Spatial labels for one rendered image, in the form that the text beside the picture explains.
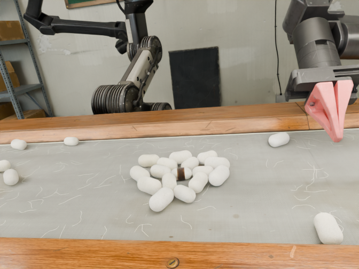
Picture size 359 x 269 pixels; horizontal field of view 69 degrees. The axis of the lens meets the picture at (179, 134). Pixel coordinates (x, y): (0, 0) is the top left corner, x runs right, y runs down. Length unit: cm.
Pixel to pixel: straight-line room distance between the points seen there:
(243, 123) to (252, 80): 195
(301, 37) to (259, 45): 196
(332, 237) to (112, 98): 70
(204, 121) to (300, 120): 19
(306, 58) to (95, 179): 38
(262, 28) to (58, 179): 217
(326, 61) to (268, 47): 202
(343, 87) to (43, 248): 40
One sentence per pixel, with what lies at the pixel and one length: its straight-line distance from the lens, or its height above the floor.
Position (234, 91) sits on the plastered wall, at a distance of 250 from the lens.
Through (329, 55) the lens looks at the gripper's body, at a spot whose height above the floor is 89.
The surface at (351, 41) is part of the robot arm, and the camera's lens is 51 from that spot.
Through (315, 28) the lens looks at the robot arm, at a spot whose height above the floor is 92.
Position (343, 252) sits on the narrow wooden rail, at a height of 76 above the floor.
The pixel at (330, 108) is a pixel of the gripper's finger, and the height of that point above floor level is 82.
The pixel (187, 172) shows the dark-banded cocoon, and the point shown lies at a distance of 38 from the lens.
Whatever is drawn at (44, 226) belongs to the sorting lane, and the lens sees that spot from 38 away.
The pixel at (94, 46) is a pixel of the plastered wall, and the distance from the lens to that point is 274.
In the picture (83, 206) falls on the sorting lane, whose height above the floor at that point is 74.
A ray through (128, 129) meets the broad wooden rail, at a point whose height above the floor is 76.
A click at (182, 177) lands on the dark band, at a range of 38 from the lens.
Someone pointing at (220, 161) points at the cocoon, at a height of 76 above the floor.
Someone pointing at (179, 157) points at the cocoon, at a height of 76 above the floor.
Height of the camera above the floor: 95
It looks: 22 degrees down
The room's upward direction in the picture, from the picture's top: 7 degrees counter-clockwise
